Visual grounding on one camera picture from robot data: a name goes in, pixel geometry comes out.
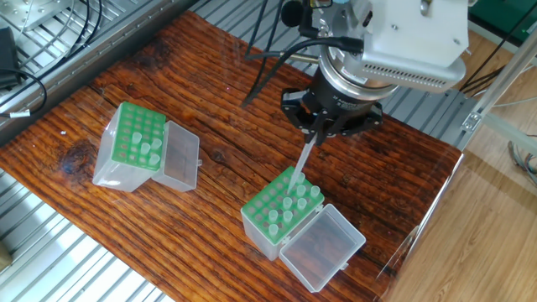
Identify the black electronic box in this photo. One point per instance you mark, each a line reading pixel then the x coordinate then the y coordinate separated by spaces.
pixel 7 54

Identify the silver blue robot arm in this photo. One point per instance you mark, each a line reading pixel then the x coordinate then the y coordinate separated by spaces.
pixel 403 33

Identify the aluminium frame post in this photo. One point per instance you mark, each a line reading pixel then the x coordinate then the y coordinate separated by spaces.
pixel 495 92

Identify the glossy brown wooden board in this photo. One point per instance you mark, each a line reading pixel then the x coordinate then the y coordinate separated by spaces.
pixel 218 126

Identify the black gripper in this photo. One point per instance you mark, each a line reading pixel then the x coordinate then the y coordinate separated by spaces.
pixel 342 102

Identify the clear tip box green rack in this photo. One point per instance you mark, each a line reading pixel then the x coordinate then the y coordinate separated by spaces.
pixel 260 226

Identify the clear tip box with tips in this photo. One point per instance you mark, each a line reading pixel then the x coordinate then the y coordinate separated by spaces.
pixel 126 164

